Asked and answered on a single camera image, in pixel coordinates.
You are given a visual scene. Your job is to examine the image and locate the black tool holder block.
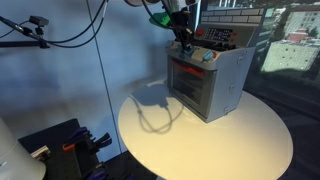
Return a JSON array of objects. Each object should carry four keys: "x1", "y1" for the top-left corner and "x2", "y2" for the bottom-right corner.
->
[{"x1": 18, "y1": 118, "x2": 101, "y2": 180}]

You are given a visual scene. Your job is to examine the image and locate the dark blue handled pliers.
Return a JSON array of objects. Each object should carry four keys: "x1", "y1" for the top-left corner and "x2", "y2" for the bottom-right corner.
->
[{"x1": 93, "y1": 132, "x2": 113, "y2": 151}]

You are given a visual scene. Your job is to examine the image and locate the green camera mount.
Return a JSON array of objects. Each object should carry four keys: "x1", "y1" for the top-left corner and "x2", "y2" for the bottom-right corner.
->
[{"x1": 148, "y1": 12, "x2": 172, "y2": 28}]

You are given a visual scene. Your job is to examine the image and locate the black camera on stand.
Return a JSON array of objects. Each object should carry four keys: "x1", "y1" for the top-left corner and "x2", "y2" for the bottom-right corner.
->
[{"x1": 28, "y1": 15, "x2": 50, "y2": 28}]

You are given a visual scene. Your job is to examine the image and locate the red oven door handle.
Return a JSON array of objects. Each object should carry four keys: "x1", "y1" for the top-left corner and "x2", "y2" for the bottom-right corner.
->
[{"x1": 171, "y1": 59, "x2": 206, "y2": 78}]

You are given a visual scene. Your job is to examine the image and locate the white rounded robot base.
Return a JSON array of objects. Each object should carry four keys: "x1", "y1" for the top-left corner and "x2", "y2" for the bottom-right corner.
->
[{"x1": 0, "y1": 116, "x2": 47, "y2": 180}]

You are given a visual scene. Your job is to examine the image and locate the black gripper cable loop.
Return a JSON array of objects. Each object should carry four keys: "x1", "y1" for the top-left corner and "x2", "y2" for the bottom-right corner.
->
[{"x1": 140, "y1": 0, "x2": 178, "y2": 31}]

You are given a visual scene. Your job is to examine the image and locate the purple handled pliers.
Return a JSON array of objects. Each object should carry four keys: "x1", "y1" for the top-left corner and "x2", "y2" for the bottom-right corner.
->
[
  {"x1": 68, "y1": 126, "x2": 93, "y2": 144},
  {"x1": 84, "y1": 166, "x2": 109, "y2": 180}
]

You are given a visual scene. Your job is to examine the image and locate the orange handled tool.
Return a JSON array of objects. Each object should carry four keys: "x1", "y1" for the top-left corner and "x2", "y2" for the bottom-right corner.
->
[{"x1": 61, "y1": 143, "x2": 76, "y2": 153}]

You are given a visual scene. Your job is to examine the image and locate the black cable with connector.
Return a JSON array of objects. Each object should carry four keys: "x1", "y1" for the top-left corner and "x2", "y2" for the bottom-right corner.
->
[{"x1": 0, "y1": 0, "x2": 110, "y2": 45}]

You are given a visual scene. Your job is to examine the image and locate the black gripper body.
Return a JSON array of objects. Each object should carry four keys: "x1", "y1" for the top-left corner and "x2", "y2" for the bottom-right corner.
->
[{"x1": 169, "y1": 9, "x2": 194, "y2": 36}]

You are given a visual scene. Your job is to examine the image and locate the thin black camera cable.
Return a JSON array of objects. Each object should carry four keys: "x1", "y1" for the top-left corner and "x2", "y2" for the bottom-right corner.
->
[{"x1": 0, "y1": 20, "x2": 31, "y2": 40}]

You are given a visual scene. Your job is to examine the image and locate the silver metal connector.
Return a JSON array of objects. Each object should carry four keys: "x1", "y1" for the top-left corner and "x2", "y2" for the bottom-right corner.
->
[{"x1": 30, "y1": 145, "x2": 52, "y2": 162}]

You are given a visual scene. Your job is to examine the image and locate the grey toy stove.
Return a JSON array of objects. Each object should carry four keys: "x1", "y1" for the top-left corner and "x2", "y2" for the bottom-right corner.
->
[{"x1": 164, "y1": 8, "x2": 266, "y2": 124}]

